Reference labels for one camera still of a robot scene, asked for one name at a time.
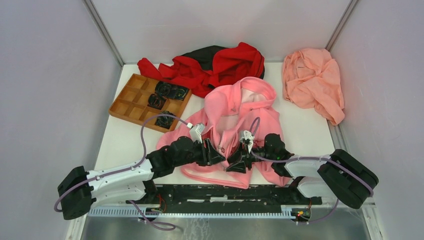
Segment peach orange garment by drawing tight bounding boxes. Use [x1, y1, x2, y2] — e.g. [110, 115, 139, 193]
[281, 48, 345, 126]

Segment rolled tie yellow pattern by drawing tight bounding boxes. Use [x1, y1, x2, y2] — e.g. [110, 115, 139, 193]
[155, 81, 189, 101]

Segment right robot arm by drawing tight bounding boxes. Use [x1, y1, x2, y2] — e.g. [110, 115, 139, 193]
[225, 133, 379, 209]

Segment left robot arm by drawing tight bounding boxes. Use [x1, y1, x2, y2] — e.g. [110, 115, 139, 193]
[54, 136, 226, 220]

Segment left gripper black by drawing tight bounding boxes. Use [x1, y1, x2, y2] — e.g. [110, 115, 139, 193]
[174, 137, 226, 167]

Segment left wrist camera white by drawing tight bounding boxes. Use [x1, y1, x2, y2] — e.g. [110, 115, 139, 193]
[186, 122, 205, 143]

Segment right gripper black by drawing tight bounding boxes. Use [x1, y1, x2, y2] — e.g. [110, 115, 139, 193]
[224, 141, 275, 175]

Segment wooden compartment tray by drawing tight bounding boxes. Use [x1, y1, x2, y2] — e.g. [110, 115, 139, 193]
[108, 73, 192, 133]

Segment pink jacket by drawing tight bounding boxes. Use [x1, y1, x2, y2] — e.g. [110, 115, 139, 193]
[155, 76, 292, 190]

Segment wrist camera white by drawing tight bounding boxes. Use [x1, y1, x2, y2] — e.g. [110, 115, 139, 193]
[239, 130, 255, 153]
[186, 122, 205, 143]

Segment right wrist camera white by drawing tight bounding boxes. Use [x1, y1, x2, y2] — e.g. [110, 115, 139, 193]
[239, 130, 255, 153]

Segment rolled tie orange pattern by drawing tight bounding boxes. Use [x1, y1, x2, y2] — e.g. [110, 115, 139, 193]
[147, 93, 166, 110]

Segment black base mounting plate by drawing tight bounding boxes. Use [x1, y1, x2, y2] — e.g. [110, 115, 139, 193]
[136, 184, 323, 214]

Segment rolled tie green leaves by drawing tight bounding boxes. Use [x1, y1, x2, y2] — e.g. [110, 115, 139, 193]
[154, 110, 175, 130]

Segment red and black jacket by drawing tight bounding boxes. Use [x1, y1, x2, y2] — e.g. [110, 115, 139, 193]
[137, 42, 265, 98]

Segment aluminium rail frame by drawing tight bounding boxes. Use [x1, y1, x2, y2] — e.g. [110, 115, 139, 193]
[65, 184, 385, 240]

